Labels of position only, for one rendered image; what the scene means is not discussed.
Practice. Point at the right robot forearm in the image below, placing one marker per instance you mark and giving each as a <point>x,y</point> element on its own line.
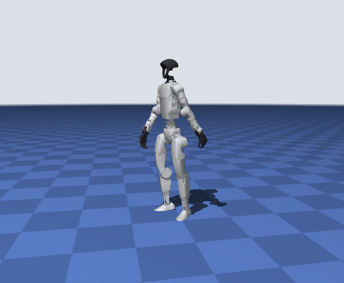
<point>153,117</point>

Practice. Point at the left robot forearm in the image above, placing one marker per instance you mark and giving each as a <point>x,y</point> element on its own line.
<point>192,121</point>

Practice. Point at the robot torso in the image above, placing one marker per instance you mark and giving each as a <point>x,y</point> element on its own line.
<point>170,108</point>

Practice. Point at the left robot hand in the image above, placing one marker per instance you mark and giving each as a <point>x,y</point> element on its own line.
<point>202,139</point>

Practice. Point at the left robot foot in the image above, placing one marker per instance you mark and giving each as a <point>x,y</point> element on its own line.
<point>184,215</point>

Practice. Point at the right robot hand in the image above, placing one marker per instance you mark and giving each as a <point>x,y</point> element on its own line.
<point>143,138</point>

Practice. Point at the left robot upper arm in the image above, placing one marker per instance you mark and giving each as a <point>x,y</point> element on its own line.
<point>178,91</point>

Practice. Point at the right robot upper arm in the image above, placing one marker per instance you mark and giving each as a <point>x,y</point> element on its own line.
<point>156,109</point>

